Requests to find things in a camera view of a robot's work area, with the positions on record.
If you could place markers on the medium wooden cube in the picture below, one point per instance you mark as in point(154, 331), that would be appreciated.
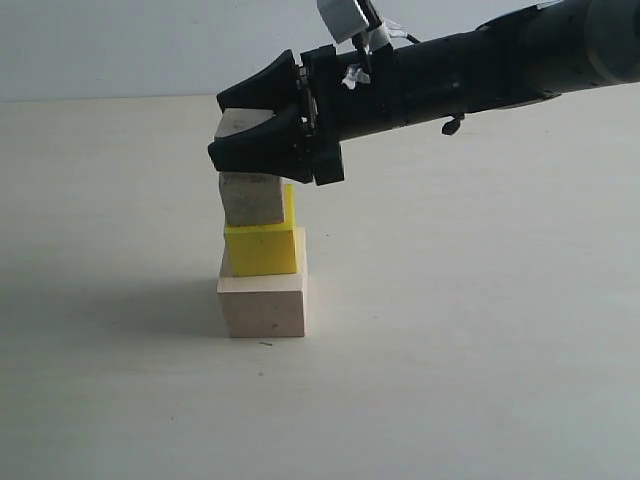
point(252, 199)

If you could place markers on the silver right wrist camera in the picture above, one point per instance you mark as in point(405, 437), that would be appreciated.
point(349, 19)

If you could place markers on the yellow cube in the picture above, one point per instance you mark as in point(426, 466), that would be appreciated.
point(268, 249)

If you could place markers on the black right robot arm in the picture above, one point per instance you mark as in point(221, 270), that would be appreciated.
point(527, 56)

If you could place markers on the small wooden cube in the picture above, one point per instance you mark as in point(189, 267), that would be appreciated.
point(237, 120)

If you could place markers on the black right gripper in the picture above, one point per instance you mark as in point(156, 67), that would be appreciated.
point(277, 146)

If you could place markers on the large wooden cube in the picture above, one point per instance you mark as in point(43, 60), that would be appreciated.
point(273, 306)

